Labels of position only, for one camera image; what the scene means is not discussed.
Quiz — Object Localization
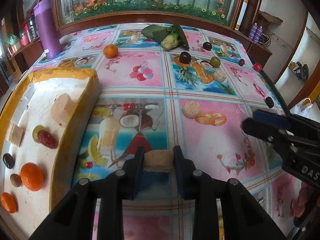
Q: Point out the small beige cube block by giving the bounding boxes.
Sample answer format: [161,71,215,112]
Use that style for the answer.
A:
[144,150,174,172]

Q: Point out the beige round block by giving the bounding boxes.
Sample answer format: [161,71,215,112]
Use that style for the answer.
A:
[182,101,200,119]
[213,69,227,83]

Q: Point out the red date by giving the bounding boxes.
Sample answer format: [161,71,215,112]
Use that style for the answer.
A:
[37,130,58,149]

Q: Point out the large beige hexagonal block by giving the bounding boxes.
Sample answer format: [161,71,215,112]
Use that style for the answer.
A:
[50,93,76,127]

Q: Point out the large orange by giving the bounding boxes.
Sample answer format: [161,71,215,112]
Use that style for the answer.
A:
[20,163,44,191]

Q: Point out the brown longan fruit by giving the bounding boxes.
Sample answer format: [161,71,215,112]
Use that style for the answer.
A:
[10,173,22,187]

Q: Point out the dark plum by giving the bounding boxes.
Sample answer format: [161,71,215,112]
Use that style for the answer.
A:
[3,153,15,169]

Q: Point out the beige cylinder block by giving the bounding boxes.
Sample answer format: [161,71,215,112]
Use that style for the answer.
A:
[5,123,24,147]

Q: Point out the medium orange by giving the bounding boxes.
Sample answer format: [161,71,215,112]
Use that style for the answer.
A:
[1,192,17,213]

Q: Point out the white plastic bag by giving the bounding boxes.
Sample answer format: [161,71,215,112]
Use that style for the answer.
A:
[290,98,313,118]

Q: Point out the dark wrinkled prune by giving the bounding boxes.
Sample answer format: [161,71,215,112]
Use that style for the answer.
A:
[265,96,274,108]

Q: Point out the red cherry tomato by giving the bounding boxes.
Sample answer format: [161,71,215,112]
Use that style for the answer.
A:
[253,63,263,72]

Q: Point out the colourful patterned tablecloth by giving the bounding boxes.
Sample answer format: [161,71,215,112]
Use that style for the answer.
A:
[32,23,301,239]

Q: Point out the purple spray bottles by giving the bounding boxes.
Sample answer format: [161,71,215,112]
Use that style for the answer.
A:
[248,23,263,43]

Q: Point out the dark purple grape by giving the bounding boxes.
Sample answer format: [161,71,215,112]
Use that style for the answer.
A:
[202,42,212,51]

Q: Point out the yellow-taped white foam tray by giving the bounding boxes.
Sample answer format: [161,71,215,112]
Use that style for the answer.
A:
[1,67,101,239]

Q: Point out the small far tangerine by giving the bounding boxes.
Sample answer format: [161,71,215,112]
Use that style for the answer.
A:
[103,44,118,59]

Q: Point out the green leafy vegetable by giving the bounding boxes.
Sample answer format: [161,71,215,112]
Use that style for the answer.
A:
[142,23,190,51]

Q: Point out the purple thermos bottle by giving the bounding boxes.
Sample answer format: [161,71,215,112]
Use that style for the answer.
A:
[34,0,62,59]

